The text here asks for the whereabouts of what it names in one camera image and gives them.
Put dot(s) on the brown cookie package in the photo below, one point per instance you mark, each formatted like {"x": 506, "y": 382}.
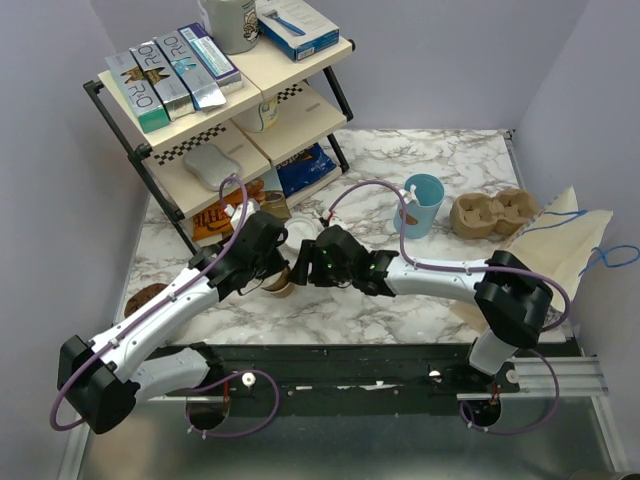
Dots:
{"x": 269, "y": 194}

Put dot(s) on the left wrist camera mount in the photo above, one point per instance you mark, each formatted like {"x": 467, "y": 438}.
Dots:
{"x": 243, "y": 210}

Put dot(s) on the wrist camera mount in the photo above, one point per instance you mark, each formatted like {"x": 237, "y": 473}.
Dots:
{"x": 243, "y": 210}
{"x": 331, "y": 219}

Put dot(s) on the brown cookie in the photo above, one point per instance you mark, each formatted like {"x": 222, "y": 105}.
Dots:
{"x": 142, "y": 297}

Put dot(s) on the orange snack bag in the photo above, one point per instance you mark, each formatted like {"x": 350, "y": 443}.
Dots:
{"x": 210, "y": 222}

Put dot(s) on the grey sponge pad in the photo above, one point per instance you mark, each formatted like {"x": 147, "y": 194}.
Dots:
{"x": 210, "y": 165}

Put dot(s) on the black beige shelf rack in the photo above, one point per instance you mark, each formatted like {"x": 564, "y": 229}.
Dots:
{"x": 312, "y": 106}

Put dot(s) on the blue chips bag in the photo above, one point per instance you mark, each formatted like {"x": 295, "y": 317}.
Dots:
{"x": 304, "y": 169}

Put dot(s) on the blue razor box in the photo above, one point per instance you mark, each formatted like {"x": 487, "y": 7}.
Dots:
{"x": 296, "y": 28}

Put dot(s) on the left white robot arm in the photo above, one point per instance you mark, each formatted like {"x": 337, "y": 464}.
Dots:
{"x": 105, "y": 378}

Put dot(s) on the brown paper cup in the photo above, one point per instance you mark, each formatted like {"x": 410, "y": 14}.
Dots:
{"x": 278, "y": 285}

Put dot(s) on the blue silver toothpaste box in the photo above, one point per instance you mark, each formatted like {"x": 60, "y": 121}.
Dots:
{"x": 204, "y": 90}

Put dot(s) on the stacked brown cup carriers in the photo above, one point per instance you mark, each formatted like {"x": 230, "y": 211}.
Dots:
{"x": 478, "y": 215}

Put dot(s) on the white plastic cup lid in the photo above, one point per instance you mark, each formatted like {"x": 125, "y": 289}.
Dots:
{"x": 300, "y": 229}

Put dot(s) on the purple white toothpaste box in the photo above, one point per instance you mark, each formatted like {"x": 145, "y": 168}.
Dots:
{"x": 221, "y": 68}

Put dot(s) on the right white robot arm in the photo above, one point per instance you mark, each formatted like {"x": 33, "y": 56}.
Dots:
{"x": 513, "y": 300}

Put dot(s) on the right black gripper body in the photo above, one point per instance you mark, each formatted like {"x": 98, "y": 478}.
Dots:
{"x": 323, "y": 273}

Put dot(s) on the checkered paper bag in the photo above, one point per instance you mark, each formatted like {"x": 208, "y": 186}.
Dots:
{"x": 470, "y": 314}

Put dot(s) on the grey printed mug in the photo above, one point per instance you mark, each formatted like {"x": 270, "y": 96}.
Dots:
{"x": 232, "y": 24}

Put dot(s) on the teal silver toothpaste box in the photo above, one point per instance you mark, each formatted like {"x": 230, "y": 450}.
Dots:
{"x": 138, "y": 92}

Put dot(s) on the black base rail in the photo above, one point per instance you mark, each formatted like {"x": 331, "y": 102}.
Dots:
{"x": 347, "y": 380}

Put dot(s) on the white patterned mug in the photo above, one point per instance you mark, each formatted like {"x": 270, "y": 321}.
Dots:
{"x": 260, "y": 117}

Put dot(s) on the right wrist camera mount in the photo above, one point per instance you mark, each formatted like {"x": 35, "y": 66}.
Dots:
{"x": 331, "y": 219}

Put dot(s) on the cream bag with blue handles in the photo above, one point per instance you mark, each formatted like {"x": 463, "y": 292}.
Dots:
{"x": 559, "y": 242}

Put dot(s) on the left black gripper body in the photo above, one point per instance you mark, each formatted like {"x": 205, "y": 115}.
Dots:
{"x": 267, "y": 267}

